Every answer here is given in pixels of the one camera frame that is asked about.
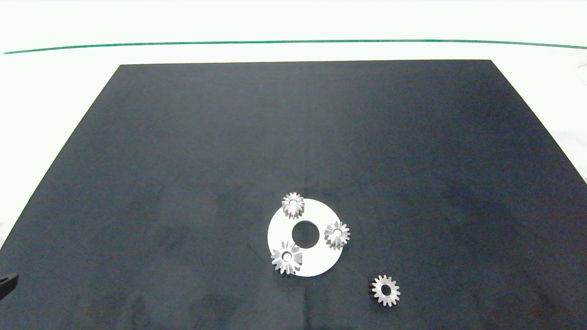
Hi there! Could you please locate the dark rectangular mat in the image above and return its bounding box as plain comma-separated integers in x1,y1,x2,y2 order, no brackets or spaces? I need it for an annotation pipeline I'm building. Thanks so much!
0,60,587,330

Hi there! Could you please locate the small steel gear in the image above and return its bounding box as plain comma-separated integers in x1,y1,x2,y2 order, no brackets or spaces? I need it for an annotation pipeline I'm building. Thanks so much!
324,220,351,248
368,275,401,307
282,192,305,220

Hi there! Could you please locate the round white plate with pins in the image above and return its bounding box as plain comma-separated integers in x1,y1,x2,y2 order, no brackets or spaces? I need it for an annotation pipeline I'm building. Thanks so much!
267,198,344,277

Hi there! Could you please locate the larger steel gear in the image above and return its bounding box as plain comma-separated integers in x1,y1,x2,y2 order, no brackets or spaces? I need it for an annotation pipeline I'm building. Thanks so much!
270,241,303,275

